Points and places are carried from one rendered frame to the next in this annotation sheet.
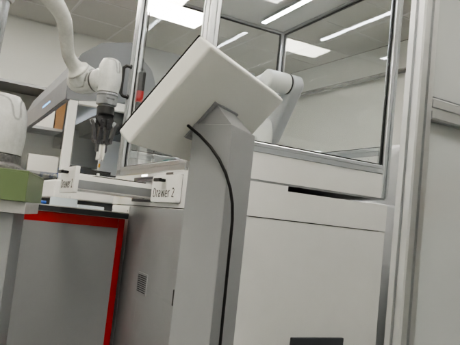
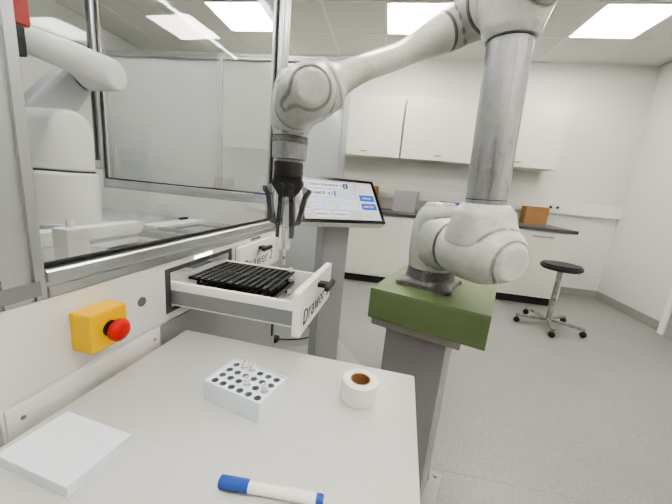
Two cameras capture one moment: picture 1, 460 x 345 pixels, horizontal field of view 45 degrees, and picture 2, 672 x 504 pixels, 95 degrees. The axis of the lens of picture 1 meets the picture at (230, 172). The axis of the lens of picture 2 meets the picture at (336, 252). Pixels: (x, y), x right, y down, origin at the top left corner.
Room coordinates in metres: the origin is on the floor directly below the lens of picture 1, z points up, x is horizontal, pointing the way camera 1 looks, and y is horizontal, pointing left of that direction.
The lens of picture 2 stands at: (2.95, 1.19, 1.16)
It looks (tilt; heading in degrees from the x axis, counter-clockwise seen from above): 12 degrees down; 218
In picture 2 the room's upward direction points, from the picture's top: 5 degrees clockwise
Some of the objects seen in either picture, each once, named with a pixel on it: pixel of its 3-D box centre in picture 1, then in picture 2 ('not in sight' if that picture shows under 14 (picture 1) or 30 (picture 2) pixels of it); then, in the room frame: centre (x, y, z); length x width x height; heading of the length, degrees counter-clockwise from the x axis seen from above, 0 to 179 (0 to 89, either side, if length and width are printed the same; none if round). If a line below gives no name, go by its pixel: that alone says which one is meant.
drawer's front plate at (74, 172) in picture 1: (69, 179); (314, 294); (2.38, 0.68, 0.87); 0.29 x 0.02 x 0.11; 27
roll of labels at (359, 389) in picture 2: not in sight; (359, 388); (2.50, 0.92, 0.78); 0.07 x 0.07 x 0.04
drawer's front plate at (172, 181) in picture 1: (165, 188); (257, 254); (2.24, 0.25, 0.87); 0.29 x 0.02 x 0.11; 27
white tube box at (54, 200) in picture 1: (64, 202); (246, 387); (2.65, 0.77, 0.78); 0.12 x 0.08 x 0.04; 106
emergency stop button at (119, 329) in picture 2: not in sight; (116, 329); (2.80, 0.59, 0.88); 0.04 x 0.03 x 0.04; 27
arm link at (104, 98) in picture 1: (107, 100); (289, 150); (2.39, 0.57, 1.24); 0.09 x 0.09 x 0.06
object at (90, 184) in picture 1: (116, 188); (242, 285); (2.48, 0.49, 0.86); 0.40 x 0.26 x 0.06; 117
